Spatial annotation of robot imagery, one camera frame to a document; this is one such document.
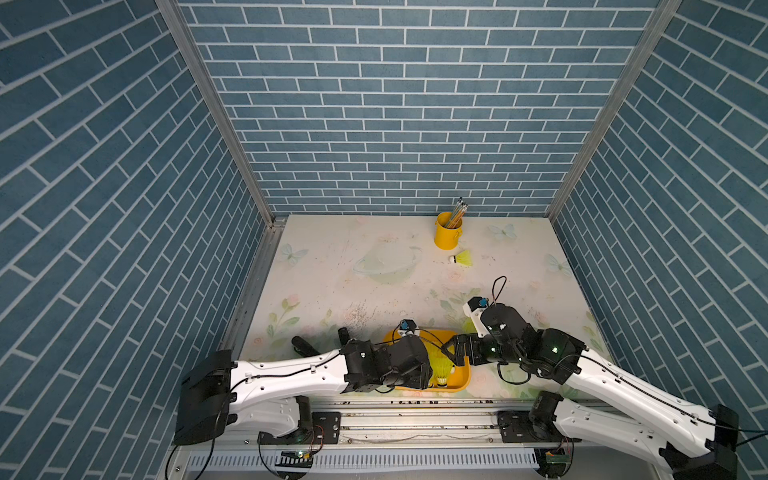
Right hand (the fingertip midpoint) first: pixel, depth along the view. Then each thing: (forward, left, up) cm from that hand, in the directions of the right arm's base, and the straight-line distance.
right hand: (456, 350), depth 72 cm
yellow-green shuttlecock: (+38, -6, -11) cm, 40 cm away
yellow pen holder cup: (+46, 0, -9) cm, 47 cm away
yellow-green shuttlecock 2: (-4, +3, -3) cm, 5 cm away
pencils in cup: (+48, -2, 0) cm, 49 cm away
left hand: (-6, +5, -4) cm, 9 cm away
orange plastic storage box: (-1, -3, -13) cm, 13 cm away
